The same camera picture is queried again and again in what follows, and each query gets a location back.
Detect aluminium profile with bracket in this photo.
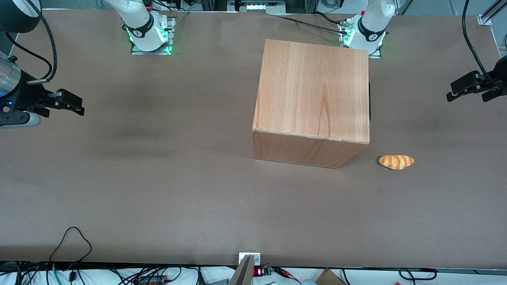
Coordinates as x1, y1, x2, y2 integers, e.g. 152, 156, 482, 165
228, 253, 262, 285

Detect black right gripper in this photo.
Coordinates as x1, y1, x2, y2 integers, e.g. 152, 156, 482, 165
0, 73, 85, 118

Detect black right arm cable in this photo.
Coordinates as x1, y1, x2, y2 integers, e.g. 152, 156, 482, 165
5, 0, 59, 85

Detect orange striped toy croissant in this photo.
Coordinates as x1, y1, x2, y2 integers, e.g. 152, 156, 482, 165
379, 155, 415, 171

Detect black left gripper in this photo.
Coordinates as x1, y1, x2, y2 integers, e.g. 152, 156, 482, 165
446, 55, 507, 103

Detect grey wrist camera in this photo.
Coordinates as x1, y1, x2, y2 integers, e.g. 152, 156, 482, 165
0, 112, 42, 128

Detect brown cardboard piece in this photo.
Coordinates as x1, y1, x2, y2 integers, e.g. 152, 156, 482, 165
314, 269, 346, 285

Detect black cable coil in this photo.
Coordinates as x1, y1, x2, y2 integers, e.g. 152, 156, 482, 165
398, 268, 438, 281

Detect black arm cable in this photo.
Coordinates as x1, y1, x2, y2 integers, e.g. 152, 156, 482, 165
5, 0, 59, 85
462, 0, 507, 89

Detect light wooden drawer cabinet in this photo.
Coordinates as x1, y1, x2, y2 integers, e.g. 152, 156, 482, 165
253, 39, 370, 169

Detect thin black looped cable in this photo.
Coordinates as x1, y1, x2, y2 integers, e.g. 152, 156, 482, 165
49, 226, 93, 265

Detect black cable across table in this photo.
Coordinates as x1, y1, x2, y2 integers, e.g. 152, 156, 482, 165
276, 15, 350, 35

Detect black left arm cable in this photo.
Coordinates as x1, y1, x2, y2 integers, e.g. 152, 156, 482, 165
462, 0, 507, 89

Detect aluminium frame corner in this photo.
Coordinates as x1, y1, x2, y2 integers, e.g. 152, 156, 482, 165
477, 0, 507, 27

